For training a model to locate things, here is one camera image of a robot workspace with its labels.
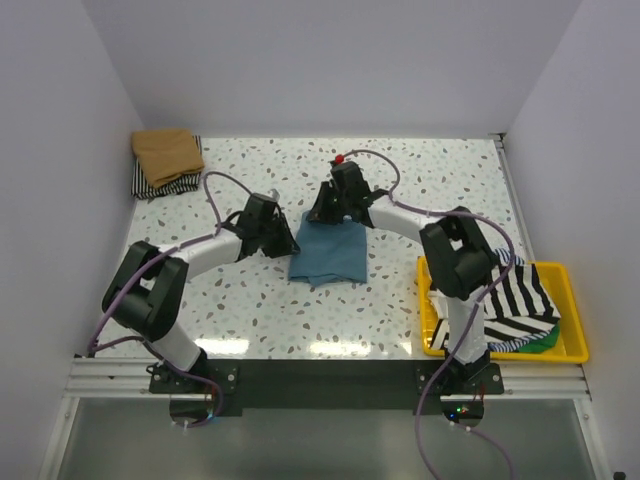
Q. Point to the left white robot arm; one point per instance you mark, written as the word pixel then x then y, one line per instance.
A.
pixel 146 292

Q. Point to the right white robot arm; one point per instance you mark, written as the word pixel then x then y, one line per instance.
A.
pixel 458 255

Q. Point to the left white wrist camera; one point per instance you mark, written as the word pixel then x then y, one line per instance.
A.
pixel 274 194

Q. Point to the yellow plastic bin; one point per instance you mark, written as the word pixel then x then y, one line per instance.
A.
pixel 571 345

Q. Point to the black white striped tank top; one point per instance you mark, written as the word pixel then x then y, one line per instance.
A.
pixel 519 306

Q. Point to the navy white striped tank top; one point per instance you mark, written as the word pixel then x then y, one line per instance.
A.
pixel 505 256

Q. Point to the blue tank top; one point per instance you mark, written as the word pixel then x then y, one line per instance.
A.
pixel 329 253

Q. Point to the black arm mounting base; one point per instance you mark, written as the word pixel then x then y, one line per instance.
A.
pixel 232 387

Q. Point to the green tank top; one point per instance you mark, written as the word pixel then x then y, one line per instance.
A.
pixel 534 343

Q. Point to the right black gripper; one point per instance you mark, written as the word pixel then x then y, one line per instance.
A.
pixel 319 212

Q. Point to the folded tan tank top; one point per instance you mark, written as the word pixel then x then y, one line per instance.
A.
pixel 166 155

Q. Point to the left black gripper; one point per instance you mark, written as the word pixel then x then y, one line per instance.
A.
pixel 287 244

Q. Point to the folded thin-striped tank top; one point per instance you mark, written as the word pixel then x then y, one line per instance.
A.
pixel 141 190

